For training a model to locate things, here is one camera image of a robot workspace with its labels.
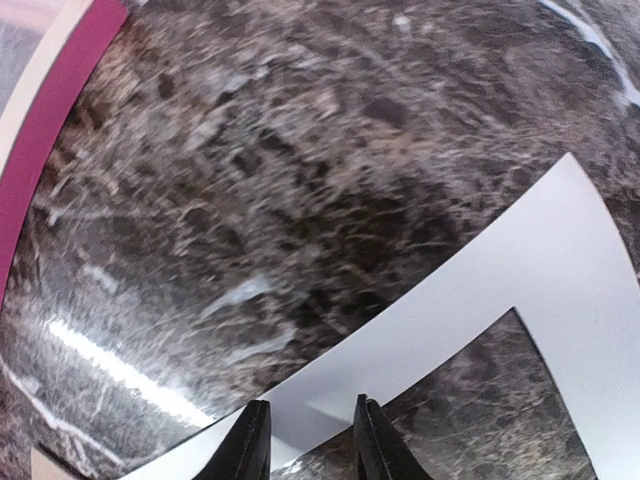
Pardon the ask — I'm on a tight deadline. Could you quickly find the white mat board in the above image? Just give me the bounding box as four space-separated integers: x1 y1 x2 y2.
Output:
29 151 640 480

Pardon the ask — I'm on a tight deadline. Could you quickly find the light wooden picture frame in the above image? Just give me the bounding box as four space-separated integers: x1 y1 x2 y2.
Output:
1 1 128 282

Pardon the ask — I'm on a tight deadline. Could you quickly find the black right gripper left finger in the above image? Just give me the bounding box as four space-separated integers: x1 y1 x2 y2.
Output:
194 400 271 480

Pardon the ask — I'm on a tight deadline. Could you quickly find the clear acrylic sheet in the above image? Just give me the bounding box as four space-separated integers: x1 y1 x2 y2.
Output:
0 0 64 110

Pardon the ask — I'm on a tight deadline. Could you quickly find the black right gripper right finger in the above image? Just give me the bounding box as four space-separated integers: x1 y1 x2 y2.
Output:
352 394 430 480

